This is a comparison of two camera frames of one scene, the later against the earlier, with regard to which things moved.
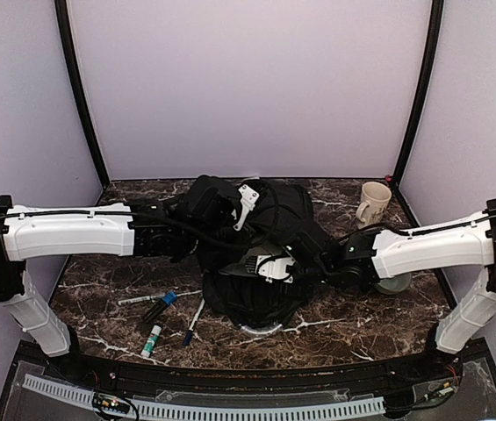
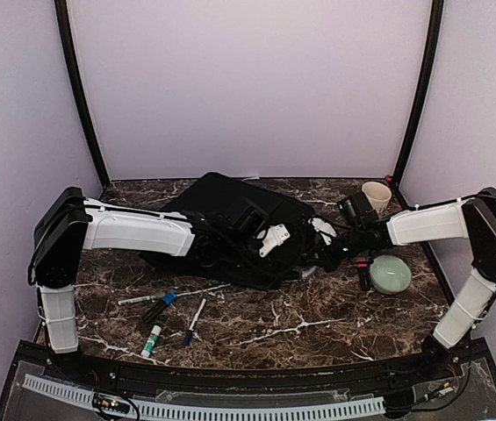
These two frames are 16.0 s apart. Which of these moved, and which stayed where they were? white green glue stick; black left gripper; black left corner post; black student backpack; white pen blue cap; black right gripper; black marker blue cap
Moved: black student backpack; black right gripper; black left gripper
Stayed: white pen blue cap; black left corner post; white green glue stick; black marker blue cap
